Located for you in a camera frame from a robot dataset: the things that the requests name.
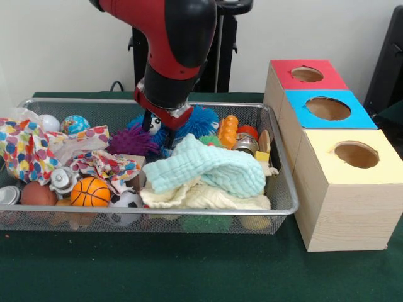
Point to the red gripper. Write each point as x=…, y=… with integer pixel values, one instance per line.
x=160, y=115

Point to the purple spiky toy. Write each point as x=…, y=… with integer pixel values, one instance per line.
x=132, y=141

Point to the light blue knitted cloth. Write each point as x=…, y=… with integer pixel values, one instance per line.
x=220, y=166

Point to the cream knitted cloth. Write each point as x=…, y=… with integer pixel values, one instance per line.
x=220, y=199

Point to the colourful patterned cloth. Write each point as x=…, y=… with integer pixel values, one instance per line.
x=107, y=163
x=22, y=148

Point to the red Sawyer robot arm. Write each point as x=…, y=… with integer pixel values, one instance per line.
x=176, y=37

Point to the shallow mesh bin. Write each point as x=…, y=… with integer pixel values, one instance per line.
x=78, y=220

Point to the wooden box with three holes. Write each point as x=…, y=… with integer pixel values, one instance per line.
x=346, y=214

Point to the orange and purple toy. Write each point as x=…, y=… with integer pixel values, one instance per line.
x=229, y=130

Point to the small globe ball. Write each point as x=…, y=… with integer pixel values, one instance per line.
x=75, y=124

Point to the small orange basketball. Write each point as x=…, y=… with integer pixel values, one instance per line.
x=90, y=192

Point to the dark green side tablecloth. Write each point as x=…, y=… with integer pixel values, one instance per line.
x=392, y=118

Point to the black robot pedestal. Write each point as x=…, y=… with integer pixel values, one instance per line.
x=223, y=63

